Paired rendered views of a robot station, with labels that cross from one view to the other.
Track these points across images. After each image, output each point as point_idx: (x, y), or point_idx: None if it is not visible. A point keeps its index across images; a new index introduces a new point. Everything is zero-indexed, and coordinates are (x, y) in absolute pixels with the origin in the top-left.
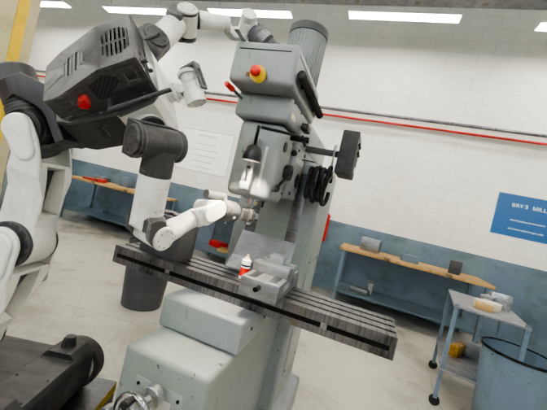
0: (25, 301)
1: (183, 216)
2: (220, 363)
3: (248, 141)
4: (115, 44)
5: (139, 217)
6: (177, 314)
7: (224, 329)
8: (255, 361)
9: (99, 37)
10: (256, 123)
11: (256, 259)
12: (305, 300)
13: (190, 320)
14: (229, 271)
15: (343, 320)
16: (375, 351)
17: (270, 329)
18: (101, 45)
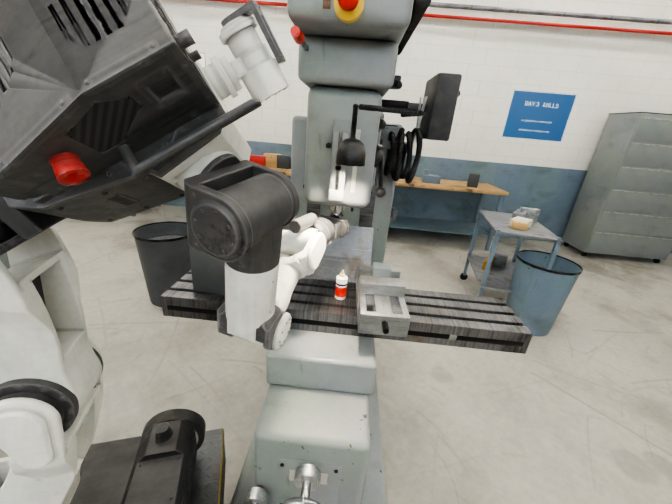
0: (92, 438)
1: (283, 277)
2: (364, 413)
3: (327, 124)
4: None
5: (249, 328)
6: (290, 370)
7: (353, 375)
8: None
9: None
10: (335, 91)
11: (331, 255)
12: (421, 309)
13: (308, 373)
14: (318, 289)
15: (475, 328)
16: (508, 348)
17: None
18: (43, 1)
